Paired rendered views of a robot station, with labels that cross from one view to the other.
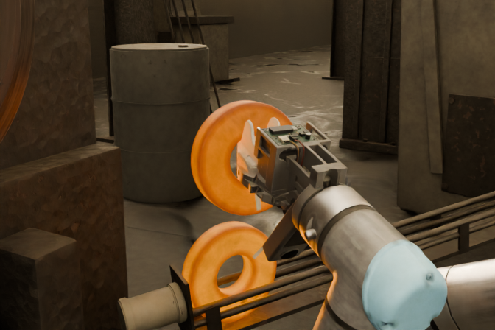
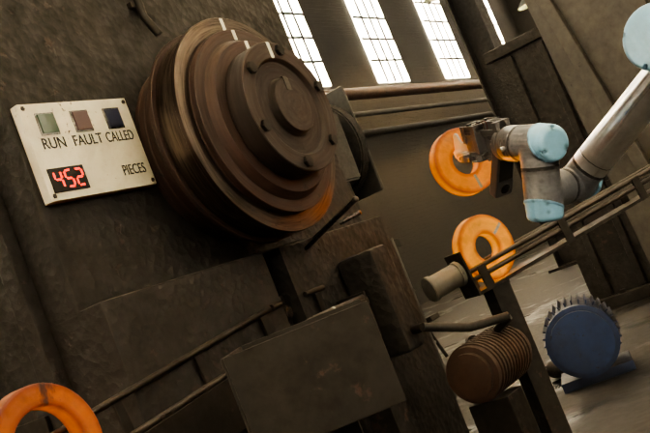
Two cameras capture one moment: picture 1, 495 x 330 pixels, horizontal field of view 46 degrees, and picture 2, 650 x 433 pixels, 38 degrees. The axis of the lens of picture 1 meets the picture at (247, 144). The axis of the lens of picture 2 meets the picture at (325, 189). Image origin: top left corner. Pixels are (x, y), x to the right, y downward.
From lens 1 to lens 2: 1.44 m
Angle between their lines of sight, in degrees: 19
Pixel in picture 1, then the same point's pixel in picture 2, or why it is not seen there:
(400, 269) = (539, 128)
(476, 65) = not seen: outside the picture
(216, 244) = (467, 227)
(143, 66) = not seen: hidden behind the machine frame
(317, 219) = (502, 140)
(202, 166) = (439, 168)
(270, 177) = (476, 145)
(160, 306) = (448, 273)
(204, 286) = (470, 254)
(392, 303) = (540, 140)
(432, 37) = not seen: hidden behind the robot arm
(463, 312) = (592, 155)
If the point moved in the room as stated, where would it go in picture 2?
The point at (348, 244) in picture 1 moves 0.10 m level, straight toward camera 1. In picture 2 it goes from (517, 136) to (514, 133)
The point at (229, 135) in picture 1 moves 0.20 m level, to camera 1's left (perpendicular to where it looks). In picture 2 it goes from (447, 149) to (365, 183)
